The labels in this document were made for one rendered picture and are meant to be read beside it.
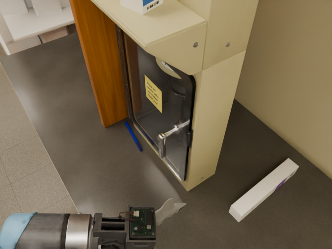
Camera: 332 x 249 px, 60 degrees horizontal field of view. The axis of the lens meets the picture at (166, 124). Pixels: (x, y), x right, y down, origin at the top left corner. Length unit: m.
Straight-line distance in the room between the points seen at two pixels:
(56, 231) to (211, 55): 0.41
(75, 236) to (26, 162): 1.76
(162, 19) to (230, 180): 0.61
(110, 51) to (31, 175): 1.49
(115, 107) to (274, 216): 0.61
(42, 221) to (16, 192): 1.61
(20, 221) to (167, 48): 0.39
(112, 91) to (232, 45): 0.52
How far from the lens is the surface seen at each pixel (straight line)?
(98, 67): 0.89
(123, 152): 0.99
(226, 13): 0.50
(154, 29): 0.45
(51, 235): 0.57
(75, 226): 0.57
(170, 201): 0.62
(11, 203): 2.16
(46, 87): 1.29
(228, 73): 0.60
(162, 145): 0.70
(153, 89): 0.72
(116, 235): 0.56
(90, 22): 0.81
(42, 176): 2.18
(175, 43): 0.45
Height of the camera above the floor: 1.75
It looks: 50 degrees down
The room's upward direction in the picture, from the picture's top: straight up
